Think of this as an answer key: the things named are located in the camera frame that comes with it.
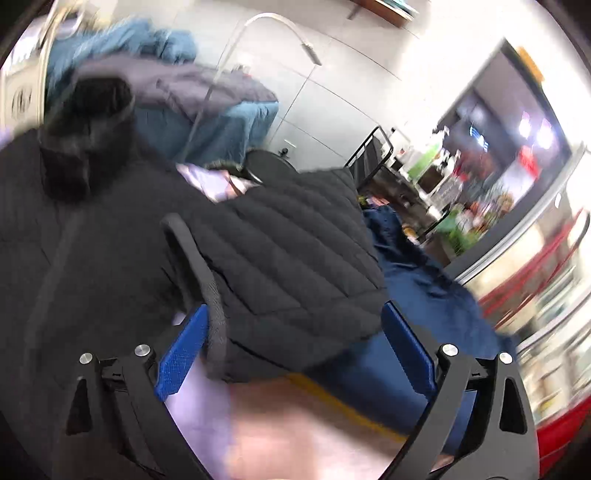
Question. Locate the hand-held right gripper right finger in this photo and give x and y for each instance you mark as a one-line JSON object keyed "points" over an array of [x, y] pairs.
{"points": [[408, 353]]}

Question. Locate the glass door with red frame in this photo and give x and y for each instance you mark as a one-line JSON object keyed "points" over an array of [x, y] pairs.
{"points": [[554, 277]]}

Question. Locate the blue laundry bin with clothes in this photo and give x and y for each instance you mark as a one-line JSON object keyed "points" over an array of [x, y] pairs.
{"points": [[226, 134]]}

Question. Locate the white appliance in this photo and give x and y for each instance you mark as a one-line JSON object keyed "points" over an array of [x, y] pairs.
{"points": [[23, 92]]}

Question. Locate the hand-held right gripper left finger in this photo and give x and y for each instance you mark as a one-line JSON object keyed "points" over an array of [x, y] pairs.
{"points": [[182, 355]]}

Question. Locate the wooden wall shelf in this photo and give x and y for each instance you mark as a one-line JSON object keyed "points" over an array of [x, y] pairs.
{"points": [[383, 9]]}

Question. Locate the black metal rack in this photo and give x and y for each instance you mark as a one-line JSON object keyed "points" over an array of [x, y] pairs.
{"points": [[369, 152]]}

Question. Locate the grey purple jacket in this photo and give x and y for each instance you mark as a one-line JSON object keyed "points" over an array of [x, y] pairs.
{"points": [[194, 87]]}

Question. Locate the white arc floor lamp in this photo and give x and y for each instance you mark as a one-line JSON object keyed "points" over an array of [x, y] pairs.
{"points": [[310, 53]]}

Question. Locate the cluttered counter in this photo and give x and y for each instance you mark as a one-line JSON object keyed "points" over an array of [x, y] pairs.
{"points": [[434, 184]]}

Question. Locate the black puffer jacket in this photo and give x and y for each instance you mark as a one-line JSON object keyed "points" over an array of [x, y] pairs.
{"points": [[286, 258]]}

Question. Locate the navy blue cloth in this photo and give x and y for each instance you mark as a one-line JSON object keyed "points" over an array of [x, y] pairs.
{"points": [[415, 277]]}

